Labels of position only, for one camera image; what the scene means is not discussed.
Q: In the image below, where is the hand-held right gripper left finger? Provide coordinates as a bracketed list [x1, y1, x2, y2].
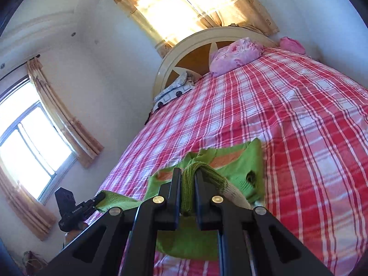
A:
[37, 167, 182, 276]

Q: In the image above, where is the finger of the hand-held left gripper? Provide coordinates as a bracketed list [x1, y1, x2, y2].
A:
[86, 192, 106, 212]

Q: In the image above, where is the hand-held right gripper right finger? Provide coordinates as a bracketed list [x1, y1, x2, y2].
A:
[194, 170, 334, 276]

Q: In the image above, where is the green orange striped knit sweater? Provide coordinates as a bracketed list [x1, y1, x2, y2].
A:
[96, 138, 267, 261]

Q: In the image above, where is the orange side window curtain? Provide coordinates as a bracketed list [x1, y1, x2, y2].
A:
[0, 163, 57, 241]
[27, 57, 104, 169]

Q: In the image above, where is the sliding side window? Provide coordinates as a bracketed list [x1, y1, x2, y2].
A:
[0, 76, 79, 205]

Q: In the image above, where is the car print pillow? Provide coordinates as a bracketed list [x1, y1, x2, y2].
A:
[153, 73, 195, 111]

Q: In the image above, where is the red plaid bed sheet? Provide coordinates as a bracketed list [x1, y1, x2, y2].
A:
[83, 46, 368, 276]

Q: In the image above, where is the cream wooden headboard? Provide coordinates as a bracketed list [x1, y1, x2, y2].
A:
[152, 26, 280, 99]

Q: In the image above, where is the dark curtain rod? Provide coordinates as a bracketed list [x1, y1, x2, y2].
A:
[0, 53, 41, 79]

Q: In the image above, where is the pink floral pillow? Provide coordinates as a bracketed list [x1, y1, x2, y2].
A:
[209, 37, 265, 78]

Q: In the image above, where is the small pink pillow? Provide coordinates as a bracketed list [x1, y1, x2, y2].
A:
[280, 36, 306, 55]

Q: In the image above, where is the orange headboard window curtain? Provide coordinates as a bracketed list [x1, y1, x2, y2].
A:
[110, 0, 280, 58]

